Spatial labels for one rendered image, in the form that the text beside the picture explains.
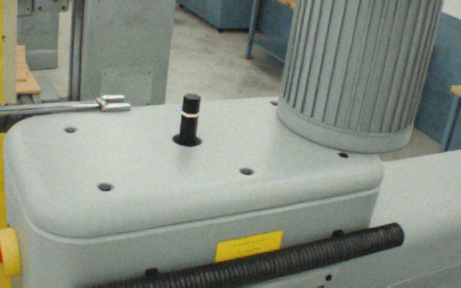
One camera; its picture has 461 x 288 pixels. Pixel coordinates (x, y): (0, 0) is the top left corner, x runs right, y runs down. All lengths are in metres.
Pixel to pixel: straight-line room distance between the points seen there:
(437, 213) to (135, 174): 0.53
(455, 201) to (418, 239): 0.12
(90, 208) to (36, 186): 0.07
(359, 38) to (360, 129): 0.12
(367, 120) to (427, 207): 0.27
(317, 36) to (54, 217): 0.40
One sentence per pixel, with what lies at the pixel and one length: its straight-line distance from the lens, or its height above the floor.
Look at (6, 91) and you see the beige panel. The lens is 2.57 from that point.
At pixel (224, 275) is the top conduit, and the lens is 0.71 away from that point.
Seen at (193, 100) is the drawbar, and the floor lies 1.95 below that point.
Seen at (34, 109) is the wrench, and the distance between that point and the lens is 0.83.
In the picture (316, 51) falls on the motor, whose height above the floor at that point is 2.01.
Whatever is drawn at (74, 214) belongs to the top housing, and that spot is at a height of 1.88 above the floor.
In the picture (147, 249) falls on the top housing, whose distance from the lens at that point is 0.68.
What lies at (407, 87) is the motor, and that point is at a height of 1.98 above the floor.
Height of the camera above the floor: 2.23
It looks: 26 degrees down
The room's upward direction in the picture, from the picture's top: 8 degrees clockwise
